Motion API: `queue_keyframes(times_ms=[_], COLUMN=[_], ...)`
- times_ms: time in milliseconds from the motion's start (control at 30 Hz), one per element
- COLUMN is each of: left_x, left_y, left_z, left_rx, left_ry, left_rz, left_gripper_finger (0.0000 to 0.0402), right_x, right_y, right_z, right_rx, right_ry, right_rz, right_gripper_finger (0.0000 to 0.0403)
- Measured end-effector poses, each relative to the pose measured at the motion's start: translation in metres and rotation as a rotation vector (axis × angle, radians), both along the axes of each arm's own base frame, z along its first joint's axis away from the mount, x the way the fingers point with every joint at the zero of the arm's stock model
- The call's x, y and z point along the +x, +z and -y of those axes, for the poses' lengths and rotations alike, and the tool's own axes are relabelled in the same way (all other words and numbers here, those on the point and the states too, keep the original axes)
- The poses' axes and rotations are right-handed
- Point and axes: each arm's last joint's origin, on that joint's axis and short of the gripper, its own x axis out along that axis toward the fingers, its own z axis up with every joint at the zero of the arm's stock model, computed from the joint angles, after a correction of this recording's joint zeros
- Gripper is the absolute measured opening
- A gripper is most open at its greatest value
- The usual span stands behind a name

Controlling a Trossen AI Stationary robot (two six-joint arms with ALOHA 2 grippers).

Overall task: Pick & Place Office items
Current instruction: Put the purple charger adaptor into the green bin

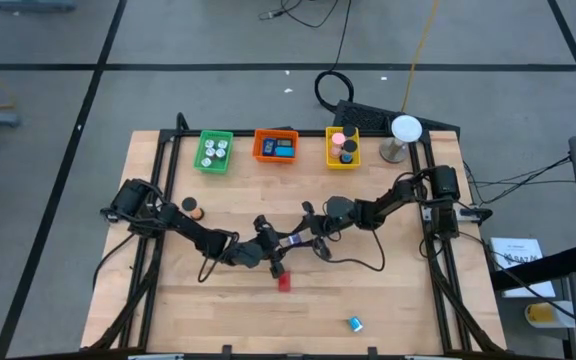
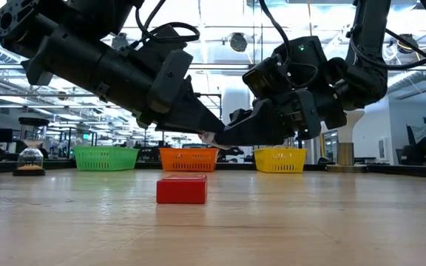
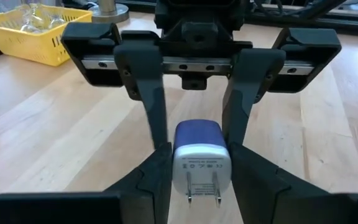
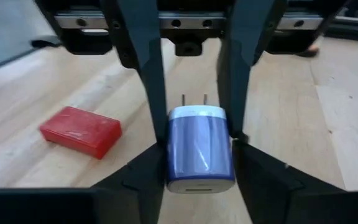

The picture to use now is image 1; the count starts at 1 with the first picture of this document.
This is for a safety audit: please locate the white dome table lamp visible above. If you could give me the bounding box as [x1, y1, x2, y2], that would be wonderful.
[378, 114, 424, 165]

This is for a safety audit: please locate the black perforated metal case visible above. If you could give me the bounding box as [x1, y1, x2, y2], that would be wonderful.
[331, 98, 462, 137]

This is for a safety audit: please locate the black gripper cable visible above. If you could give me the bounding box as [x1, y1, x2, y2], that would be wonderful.
[196, 243, 230, 284]
[325, 227, 387, 274]

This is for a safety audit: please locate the black aluminium table frame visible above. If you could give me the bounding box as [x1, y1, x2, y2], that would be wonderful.
[86, 112, 508, 360]

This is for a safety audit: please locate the green plastic basket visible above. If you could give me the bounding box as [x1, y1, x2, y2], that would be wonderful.
[192, 129, 235, 175]

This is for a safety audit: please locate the yellow hanging cable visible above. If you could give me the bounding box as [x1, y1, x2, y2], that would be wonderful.
[399, 0, 441, 114]

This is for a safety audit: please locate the black cable with plug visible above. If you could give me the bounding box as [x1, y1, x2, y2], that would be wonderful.
[257, 0, 342, 30]

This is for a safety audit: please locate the yellow white tape dispenser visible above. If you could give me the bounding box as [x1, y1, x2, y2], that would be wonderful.
[524, 300, 576, 330]

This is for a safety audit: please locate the grey blue metal base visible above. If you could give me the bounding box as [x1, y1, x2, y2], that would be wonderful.
[0, 0, 78, 14]

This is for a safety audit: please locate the yellow plastic basket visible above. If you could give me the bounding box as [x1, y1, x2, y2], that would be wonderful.
[325, 125, 362, 171]

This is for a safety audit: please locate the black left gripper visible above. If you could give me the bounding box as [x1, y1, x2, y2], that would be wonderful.
[253, 215, 295, 279]

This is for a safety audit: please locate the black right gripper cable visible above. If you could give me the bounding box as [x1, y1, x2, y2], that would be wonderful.
[325, 227, 387, 274]

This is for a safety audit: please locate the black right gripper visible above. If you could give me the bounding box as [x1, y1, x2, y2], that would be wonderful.
[297, 200, 337, 261]

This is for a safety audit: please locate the pink hourglass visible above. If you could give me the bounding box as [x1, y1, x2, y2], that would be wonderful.
[330, 131, 347, 159]

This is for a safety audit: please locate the black looped floor cable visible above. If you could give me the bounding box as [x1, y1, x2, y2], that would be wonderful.
[312, 0, 357, 113]

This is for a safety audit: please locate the black hourglass orange sand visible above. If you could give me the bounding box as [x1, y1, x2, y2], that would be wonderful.
[180, 196, 206, 223]

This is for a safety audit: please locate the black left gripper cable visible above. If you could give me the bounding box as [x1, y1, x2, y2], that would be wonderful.
[196, 243, 230, 284]

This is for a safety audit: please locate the orange plastic basket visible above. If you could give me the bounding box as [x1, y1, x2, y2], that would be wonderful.
[252, 128, 300, 165]

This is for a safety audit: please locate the black flat bar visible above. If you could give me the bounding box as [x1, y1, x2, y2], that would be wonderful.
[490, 243, 576, 292]

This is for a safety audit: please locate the white paper label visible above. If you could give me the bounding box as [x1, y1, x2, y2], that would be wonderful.
[488, 236, 558, 300]

